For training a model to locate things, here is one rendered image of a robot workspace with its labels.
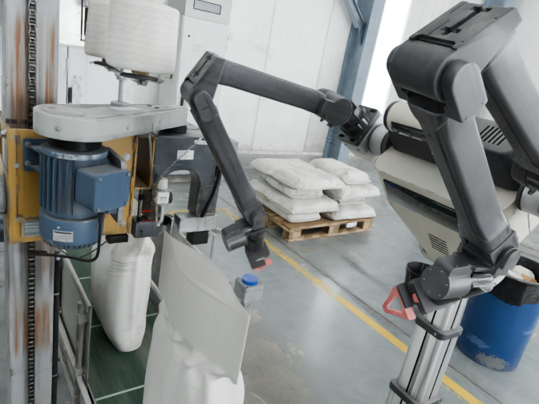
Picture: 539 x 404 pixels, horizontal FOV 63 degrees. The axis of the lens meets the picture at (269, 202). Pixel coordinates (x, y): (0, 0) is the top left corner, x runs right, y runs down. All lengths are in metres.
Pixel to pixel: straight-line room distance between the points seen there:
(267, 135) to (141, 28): 5.56
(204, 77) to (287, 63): 5.56
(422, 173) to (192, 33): 4.20
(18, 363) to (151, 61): 1.04
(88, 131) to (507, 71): 0.82
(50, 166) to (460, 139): 0.87
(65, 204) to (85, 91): 3.00
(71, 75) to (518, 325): 3.71
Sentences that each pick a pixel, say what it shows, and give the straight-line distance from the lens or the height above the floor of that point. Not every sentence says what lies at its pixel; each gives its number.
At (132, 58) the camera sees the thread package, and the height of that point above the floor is 1.56.
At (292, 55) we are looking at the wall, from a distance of 6.60.
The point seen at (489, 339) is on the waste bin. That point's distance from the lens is 3.17.
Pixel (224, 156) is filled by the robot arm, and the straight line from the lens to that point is 1.12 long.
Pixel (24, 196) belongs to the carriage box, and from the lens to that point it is 1.32.
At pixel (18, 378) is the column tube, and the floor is 0.53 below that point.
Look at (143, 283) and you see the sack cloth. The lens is 1.86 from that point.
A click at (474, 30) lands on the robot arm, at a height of 1.68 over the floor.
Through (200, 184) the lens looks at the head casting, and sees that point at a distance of 1.45.
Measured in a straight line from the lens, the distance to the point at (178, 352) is 1.31.
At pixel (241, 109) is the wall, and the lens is 6.24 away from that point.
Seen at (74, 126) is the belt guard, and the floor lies 1.40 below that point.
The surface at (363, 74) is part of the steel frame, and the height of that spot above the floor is 1.60.
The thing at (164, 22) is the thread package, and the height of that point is 1.65.
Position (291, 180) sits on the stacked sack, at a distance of 4.06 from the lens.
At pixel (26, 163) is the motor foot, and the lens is 1.28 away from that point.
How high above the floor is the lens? 1.62
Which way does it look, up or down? 18 degrees down
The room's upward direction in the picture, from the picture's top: 10 degrees clockwise
